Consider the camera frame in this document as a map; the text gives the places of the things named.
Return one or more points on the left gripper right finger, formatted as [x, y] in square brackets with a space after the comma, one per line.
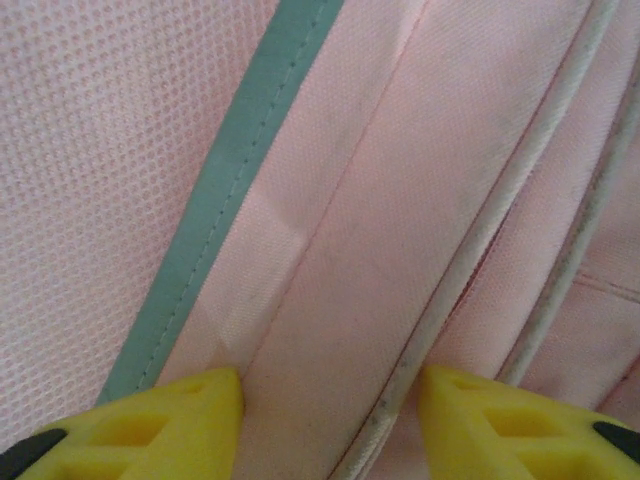
[525, 440]

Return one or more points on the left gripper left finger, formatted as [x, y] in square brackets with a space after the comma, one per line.
[150, 435]

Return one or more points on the pink student backpack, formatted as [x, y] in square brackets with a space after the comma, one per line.
[350, 175]

